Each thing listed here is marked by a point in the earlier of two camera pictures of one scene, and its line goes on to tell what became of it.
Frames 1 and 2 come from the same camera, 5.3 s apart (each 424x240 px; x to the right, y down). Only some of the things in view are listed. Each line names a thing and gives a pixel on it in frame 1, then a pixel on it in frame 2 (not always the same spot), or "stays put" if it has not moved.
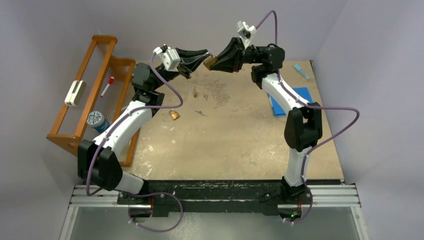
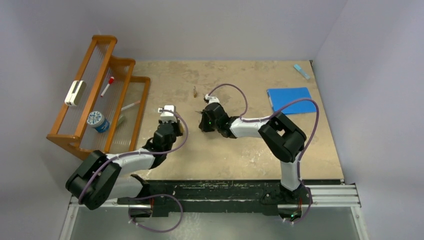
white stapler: (75, 93) stays put
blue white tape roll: (96, 119) stays put
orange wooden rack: (96, 103) stays put
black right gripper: (231, 58) → (203, 126)
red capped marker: (110, 82) stays put
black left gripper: (190, 63) → (176, 125)
